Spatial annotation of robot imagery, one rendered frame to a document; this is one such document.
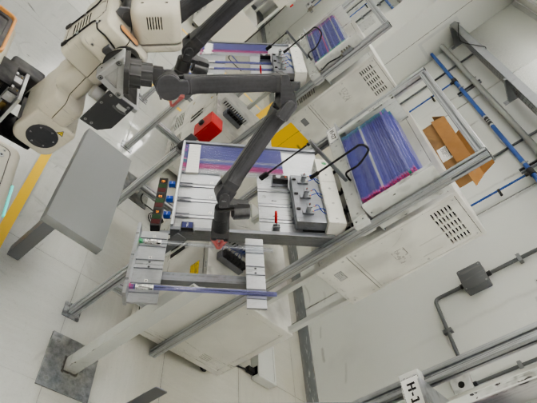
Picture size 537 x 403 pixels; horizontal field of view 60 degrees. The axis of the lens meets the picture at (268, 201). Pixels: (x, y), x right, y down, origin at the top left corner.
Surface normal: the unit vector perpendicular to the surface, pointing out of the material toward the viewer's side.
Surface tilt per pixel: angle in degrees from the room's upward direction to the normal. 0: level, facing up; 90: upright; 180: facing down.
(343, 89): 90
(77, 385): 0
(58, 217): 0
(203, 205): 43
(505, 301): 90
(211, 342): 90
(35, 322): 0
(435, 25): 90
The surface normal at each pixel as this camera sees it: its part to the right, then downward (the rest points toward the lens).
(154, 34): 0.16, 0.72
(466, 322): -0.65, -0.57
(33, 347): 0.77, -0.52
